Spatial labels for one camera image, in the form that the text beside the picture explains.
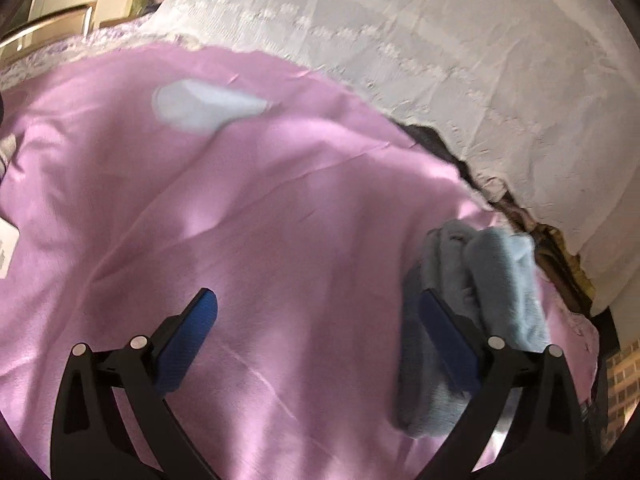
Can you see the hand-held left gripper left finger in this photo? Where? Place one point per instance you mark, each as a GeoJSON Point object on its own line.
{"type": "Point", "coordinates": [185, 345]}

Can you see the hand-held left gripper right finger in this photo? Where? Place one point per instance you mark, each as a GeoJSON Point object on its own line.
{"type": "Point", "coordinates": [447, 342]}

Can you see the blue fluffy garment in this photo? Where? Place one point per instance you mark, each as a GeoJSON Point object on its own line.
{"type": "Point", "coordinates": [500, 280]}

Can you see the pink bed sheet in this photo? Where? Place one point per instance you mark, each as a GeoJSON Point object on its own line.
{"type": "Point", "coordinates": [250, 210]}

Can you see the white paper card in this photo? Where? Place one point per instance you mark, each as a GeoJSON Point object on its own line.
{"type": "Point", "coordinates": [7, 250]}

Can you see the pale blue folded cloth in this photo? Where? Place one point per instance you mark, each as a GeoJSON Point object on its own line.
{"type": "Point", "coordinates": [200, 105]}

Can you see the grey striped cloth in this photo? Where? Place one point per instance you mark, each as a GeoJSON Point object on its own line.
{"type": "Point", "coordinates": [5, 152]}

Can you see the white lace cloth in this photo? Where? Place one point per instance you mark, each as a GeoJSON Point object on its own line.
{"type": "Point", "coordinates": [450, 60]}

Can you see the metal frame chair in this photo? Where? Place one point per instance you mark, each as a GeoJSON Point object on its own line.
{"type": "Point", "coordinates": [60, 17]}

